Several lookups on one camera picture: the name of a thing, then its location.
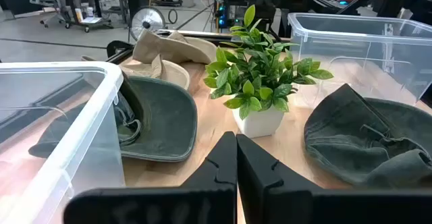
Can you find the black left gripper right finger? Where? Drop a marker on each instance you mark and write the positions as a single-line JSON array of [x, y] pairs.
[[276, 200]]

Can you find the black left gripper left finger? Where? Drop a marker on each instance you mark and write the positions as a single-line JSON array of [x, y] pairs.
[[202, 203]]

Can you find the dark green cap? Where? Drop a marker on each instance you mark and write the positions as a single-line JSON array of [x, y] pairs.
[[341, 139], [168, 122]]

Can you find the beige cap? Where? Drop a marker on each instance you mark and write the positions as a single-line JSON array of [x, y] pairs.
[[168, 50]]

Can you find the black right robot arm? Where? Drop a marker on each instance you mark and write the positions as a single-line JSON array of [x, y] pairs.
[[265, 4]]

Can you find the artificial plant in white pot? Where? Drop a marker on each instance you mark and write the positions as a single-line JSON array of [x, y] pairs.
[[260, 79]]

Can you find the clear plastic storage bin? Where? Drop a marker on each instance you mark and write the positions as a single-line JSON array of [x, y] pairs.
[[84, 122], [364, 31]]

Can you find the computer with blue lights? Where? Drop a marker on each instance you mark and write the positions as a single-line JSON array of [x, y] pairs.
[[221, 16]]

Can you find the round floor fan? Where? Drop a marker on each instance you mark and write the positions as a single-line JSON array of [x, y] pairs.
[[147, 21]]

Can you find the black keyboard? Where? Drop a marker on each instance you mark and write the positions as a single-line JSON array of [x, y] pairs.
[[329, 2]]

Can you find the black rolling stand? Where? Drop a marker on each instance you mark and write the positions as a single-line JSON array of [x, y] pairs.
[[84, 21]]

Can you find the black frame clip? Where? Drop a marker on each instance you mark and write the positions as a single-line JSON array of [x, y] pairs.
[[116, 46]]

